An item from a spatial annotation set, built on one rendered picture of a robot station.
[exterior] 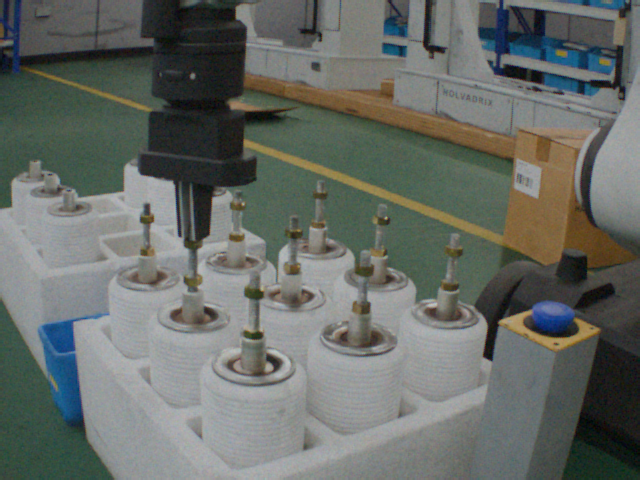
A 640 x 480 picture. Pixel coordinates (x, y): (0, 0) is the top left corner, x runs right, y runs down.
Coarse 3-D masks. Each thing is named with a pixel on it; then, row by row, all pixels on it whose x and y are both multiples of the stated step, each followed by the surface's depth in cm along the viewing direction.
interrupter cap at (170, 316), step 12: (168, 312) 76; (180, 312) 77; (204, 312) 78; (216, 312) 77; (228, 312) 77; (168, 324) 73; (180, 324) 74; (192, 324) 74; (204, 324) 74; (216, 324) 75
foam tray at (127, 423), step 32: (96, 320) 90; (96, 352) 82; (96, 384) 85; (128, 384) 76; (480, 384) 84; (96, 416) 88; (128, 416) 76; (160, 416) 70; (192, 416) 71; (416, 416) 74; (448, 416) 74; (480, 416) 78; (96, 448) 91; (128, 448) 79; (160, 448) 70; (192, 448) 66; (320, 448) 67; (352, 448) 68; (384, 448) 70; (416, 448) 73; (448, 448) 76
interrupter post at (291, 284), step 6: (282, 276) 82; (288, 276) 81; (294, 276) 81; (300, 276) 82; (282, 282) 82; (288, 282) 81; (294, 282) 81; (300, 282) 82; (282, 288) 82; (288, 288) 82; (294, 288) 82; (300, 288) 82; (282, 294) 82; (288, 294) 82; (294, 294) 82; (300, 294) 82; (288, 300) 82; (294, 300) 82
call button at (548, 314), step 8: (536, 304) 64; (544, 304) 64; (552, 304) 64; (560, 304) 64; (536, 312) 62; (544, 312) 62; (552, 312) 62; (560, 312) 62; (568, 312) 62; (536, 320) 62; (544, 320) 61; (552, 320) 61; (560, 320) 61; (568, 320) 61; (544, 328) 62; (552, 328) 62; (560, 328) 62
